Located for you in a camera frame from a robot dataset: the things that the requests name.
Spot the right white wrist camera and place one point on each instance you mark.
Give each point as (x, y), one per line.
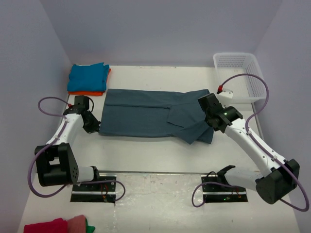
(225, 94)

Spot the folded orange t-shirt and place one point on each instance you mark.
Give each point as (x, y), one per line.
(97, 92)

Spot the pink folded cloth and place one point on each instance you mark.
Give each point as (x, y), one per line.
(77, 224)

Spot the green cloth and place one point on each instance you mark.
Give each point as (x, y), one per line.
(89, 229)

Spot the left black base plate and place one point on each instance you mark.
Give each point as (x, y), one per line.
(95, 193)

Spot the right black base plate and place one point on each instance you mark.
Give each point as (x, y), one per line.
(218, 194)

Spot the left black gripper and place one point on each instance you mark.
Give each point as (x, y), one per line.
(95, 127)

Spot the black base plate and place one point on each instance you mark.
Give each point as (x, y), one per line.
(95, 193)
(218, 194)

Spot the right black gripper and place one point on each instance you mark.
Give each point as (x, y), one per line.
(225, 107)

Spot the magenta folded cloth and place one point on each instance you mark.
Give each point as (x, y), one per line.
(56, 226)

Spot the white plastic basket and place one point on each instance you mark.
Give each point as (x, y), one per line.
(246, 88)

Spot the grey-blue t-shirt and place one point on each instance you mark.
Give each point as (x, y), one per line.
(154, 114)

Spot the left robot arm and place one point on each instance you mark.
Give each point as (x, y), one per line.
(55, 161)

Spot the folded blue t-shirt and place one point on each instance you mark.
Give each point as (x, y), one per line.
(90, 78)

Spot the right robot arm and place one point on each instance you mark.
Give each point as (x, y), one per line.
(276, 176)

